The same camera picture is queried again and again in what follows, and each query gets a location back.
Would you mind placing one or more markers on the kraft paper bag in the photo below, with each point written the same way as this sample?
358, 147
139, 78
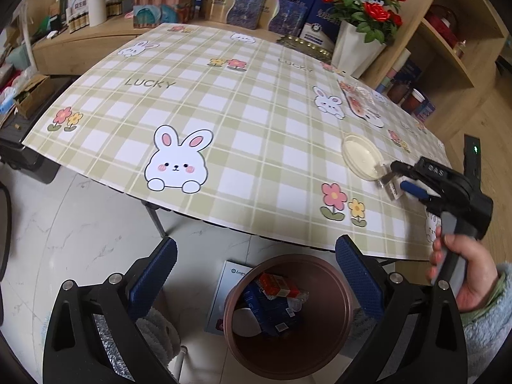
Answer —
59, 10

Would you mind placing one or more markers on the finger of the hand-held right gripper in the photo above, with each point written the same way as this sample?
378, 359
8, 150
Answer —
406, 170
414, 188

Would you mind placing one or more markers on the brown cup with white lid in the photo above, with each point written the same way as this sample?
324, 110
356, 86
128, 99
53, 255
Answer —
412, 102

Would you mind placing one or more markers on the small cardboard box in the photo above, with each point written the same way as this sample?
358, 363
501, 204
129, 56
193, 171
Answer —
32, 96

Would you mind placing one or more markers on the navy patterned box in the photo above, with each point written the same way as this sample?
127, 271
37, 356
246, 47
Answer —
284, 16

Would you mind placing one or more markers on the ornate gold-rimmed tray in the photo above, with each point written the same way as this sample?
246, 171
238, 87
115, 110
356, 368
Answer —
304, 44

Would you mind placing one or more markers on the person's right hand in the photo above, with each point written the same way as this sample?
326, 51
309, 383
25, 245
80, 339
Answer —
480, 276

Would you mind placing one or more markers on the clear plastic bags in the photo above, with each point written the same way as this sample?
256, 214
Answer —
10, 88

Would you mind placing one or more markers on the blue printed box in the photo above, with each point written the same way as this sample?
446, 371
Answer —
410, 74

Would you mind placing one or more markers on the checked bunny tablecloth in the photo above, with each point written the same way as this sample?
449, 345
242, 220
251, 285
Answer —
248, 128

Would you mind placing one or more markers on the white angular flower pot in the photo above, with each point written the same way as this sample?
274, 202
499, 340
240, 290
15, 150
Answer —
354, 52

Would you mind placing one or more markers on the white label packet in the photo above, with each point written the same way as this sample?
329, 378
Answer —
392, 190

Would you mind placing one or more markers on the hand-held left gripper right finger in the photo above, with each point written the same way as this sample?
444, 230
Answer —
360, 276

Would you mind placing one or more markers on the wooden shelf unit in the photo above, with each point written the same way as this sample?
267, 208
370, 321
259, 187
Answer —
460, 76

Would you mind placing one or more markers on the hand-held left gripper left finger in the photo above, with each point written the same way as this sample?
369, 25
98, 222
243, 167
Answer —
154, 276

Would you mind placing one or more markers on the person's right forearm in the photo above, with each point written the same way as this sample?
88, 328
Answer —
488, 340

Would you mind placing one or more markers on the glass perfume bottle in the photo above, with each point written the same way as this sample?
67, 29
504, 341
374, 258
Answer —
459, 50

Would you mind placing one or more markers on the gold navy gift box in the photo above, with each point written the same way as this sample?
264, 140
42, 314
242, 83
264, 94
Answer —
232, 8

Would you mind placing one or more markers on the blue box with round seal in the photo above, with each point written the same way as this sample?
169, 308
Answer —
318, 28

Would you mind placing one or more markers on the black folding table frame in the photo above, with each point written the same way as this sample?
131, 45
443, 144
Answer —
156, 220

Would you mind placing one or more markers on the blue cardboard box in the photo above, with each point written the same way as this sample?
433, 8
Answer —
272, 312

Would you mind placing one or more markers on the red basket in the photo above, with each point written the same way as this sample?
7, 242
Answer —
440, 28

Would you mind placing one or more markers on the red cigarette pack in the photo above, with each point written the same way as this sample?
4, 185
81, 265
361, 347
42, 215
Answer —
278, 286

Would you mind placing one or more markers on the brown tumbler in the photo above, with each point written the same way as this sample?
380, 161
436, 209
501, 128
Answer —
396, 92

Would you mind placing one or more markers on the wooden sideboard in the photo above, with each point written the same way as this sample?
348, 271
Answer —
80, 52

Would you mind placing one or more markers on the black suitcase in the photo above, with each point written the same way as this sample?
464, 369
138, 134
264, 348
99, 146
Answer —
24, 156

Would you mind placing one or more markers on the stack of pastel cups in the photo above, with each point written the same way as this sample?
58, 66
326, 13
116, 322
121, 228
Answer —
394, 70

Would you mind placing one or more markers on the white ribbed vase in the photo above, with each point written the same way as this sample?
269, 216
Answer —
97, 10

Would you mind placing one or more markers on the red rose plant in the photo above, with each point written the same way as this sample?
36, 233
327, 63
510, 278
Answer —
368, 4

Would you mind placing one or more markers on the small blue carton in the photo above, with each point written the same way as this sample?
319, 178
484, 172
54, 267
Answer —
426, 112

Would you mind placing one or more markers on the painted wavy-edge planter box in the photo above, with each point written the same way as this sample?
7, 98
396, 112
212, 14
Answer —
164, 10

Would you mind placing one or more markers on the brown plastic trash bin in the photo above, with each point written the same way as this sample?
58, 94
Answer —
320, 328

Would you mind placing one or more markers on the white fluffy slipper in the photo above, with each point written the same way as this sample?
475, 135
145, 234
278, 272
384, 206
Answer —
158, 336

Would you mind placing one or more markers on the row of small brown bottles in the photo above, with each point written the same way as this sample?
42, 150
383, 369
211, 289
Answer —
79, 22

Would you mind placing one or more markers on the clear plastic wrapper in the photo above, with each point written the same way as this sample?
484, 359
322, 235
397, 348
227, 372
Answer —
362, 100

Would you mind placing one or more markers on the white paper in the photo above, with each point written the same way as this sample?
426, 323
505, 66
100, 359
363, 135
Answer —
246, 322

